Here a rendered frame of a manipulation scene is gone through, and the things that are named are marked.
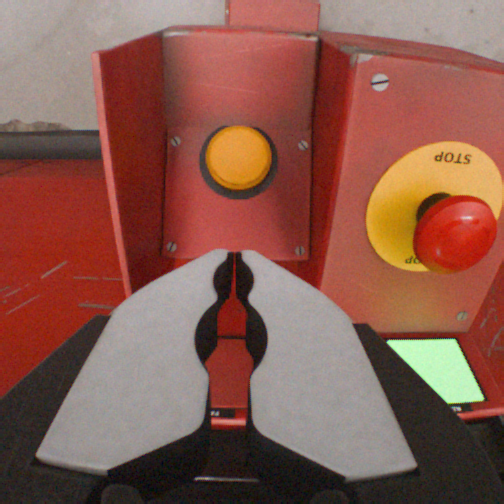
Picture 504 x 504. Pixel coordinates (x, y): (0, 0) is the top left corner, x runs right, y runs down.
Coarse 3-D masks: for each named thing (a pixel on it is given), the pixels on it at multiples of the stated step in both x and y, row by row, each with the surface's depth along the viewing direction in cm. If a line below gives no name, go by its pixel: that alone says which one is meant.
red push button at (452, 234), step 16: (432, 208) 16; (448, 208) 15; (464, 208) 15; (480, 208) 15; (432, 224) 16; (448, 224) 16; (464, 224) 15; (480, 224) 16; (496, 224) 16; (416, 240) 17; (432, 240) 16; (448, 240) 16; (464, 240) 16; (480, 240) 16; (416, 256) 17; (432, 256) 16; (448, 256) 16; (464, 256) 16; (480, 256) 16; (448, 272) 17
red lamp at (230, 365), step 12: (216, 348) 22; (228, 348) 22; (240, 348) 22; (216, 360) 21; (228, 360) 21; (240, 360) 21; (252, 360) 21; (216, 372) 20; (228, 372) 20; (240, 372) 20; (216, 384) 20; (228, 384) 20; (240, 384) 20; (216, 396) 19; (228, 396) 19; (240, 396) 19
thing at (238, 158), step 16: (240, 128) 23; (224, 144) 23; (240, 144) 23; (256, 144) 23; (208, 160) 23; (224, 160) 23; (240, 160) 23; (256, 160) 23; (224, 176) 23; (240, 176) 23; (256, 176) 23
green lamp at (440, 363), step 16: (400, 352) 22; (416, 352) 22; (432, 352) 22; (448, 352) 22; (416, 368) 21; (432, 368) 21; (448, 368) 21; (464, 368) 21; (432, 384) 20; (448, 384) 20; (464, 384) 20; (448, 400) 19; (464, 400) 19; (480, 400) 19
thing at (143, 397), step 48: (144, 288) 10; (192, 288) 10; (144, 336) 8; (192, 336) 8; (96, 384) 7; (144, 384) 7; (192, 384) 7; (48, 432) 6; (96, 432) 6; (144, 432) 6; (192, 432) 6; (144, 480) 6
